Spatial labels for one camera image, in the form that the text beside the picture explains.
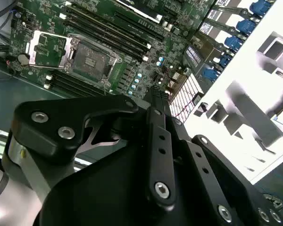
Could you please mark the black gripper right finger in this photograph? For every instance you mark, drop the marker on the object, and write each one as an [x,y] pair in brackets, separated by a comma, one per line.
[202,162]

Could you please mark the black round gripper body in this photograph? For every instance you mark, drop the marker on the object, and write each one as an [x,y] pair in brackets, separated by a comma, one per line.
[96,200]

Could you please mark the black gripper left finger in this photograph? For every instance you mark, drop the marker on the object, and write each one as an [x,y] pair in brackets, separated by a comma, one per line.
[49,131]

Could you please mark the metal socket cover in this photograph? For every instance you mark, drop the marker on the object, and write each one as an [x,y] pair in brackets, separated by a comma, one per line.
[31,50]

